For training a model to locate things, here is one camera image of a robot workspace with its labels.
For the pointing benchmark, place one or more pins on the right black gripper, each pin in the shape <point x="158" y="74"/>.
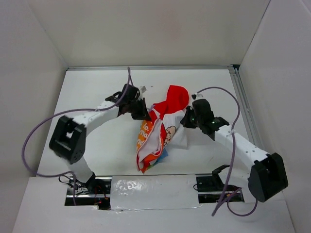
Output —
<point x="185" y="121"/>

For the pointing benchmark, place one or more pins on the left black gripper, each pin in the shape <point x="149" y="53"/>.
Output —
<point x="143" y="114"/>

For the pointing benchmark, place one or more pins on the colourful rainbow kids jacket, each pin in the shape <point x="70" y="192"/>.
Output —
<point x="163" y="129"/>

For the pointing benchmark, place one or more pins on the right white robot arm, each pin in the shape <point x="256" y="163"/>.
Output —
<point x="266" y="172"/>

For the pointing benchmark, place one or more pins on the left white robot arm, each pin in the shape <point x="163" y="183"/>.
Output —
<point x="68" y="140"/>

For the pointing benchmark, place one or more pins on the white taped front panel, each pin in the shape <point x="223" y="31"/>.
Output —
<point x="156" y="192"/>

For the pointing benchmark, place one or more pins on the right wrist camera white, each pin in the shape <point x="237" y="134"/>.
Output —
<point x="197" y="96"/>

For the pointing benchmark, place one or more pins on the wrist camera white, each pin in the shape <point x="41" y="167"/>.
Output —
<point x="142" y="89"/>
<point x="197" y="96"/>

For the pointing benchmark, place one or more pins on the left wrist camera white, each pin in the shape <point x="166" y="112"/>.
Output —
<point x="142" y="89"/>

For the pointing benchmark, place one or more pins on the aluminium frame rail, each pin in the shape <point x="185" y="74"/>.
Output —
<point x="110" y="149"/>

